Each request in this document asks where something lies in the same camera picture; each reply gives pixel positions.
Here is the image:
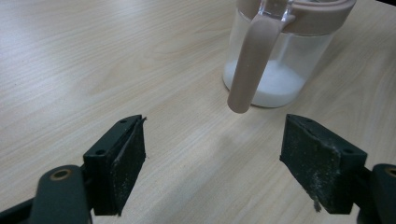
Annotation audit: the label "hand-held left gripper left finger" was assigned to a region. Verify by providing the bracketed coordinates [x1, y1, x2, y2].
[82, 114, 148, 217]

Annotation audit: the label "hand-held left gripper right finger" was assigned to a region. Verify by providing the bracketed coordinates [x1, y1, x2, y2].
[278, 113, 369, 215]

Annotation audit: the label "white granules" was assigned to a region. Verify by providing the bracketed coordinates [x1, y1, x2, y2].
[223, 59, 308, 108]

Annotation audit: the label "clear jar with taupe handle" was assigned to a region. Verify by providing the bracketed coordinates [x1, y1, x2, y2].
[222, 0, 358, 115]

